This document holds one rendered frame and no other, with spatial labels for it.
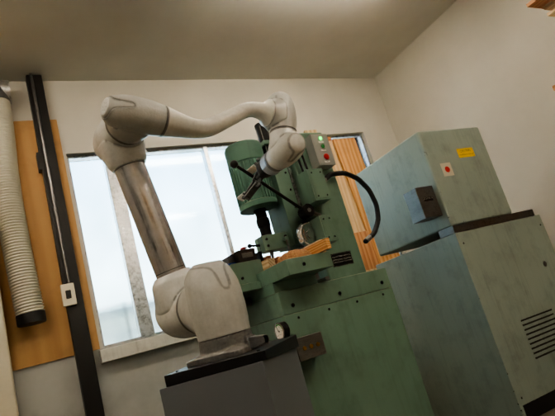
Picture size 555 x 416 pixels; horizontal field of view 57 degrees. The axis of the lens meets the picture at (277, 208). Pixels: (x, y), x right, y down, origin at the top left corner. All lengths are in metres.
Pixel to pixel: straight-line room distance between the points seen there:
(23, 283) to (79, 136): 1.10
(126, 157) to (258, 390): 0.83
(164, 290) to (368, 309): 0.93
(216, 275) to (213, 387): 0.30
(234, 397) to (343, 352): 0.80
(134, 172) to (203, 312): 0.52
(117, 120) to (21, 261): 1.77
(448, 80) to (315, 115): 1.12
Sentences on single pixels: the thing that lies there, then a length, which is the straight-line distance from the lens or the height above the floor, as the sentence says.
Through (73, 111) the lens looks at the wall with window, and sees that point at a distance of 3.82.
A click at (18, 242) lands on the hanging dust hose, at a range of 3.26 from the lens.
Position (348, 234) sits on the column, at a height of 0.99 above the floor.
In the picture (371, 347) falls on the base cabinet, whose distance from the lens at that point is 2.16.
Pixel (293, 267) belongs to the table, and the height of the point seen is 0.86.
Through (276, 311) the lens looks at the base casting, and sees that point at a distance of 1.98.
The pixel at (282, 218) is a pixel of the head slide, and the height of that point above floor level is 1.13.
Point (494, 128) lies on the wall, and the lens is 4.19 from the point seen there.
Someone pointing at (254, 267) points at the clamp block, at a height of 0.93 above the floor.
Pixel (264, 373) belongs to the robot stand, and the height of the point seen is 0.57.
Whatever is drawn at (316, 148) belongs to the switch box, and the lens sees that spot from 2.37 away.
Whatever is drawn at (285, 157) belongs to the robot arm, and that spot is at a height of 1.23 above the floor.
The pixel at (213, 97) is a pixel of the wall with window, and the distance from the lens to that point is 4.15.
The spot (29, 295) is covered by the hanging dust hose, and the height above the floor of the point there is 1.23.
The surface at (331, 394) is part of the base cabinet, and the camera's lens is 2.02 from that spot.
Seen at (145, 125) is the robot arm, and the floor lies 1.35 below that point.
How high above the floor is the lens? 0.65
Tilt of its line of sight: 13 degrees up
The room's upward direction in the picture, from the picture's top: 16 degrees counter-clockwise
